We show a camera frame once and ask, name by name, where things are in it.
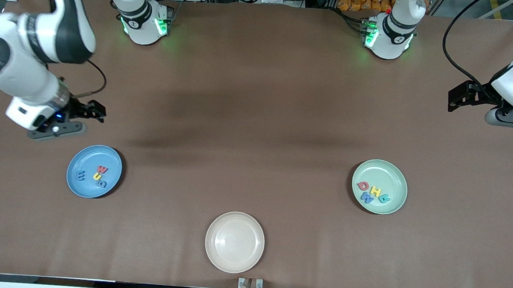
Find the blue plastic plate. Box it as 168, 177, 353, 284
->
65, 143, 124, 201

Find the green plastic plate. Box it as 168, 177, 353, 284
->
350, 158, 410, 217

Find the orange objects pile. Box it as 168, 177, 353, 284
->
337, 0, 396, 15

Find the brown table mat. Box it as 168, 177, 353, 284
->
0, 0, 513, 288

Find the beige plastic plate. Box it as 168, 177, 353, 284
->
203, 210, 267, 276

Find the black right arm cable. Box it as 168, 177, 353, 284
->
74, 58, 109, 100

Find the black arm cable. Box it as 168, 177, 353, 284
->
440, 0, 493, 88
74, 58, 109, 100

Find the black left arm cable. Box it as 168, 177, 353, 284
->
440, 0, 493, 88

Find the metal edge bracket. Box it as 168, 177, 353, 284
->
237, 277, 264, 288

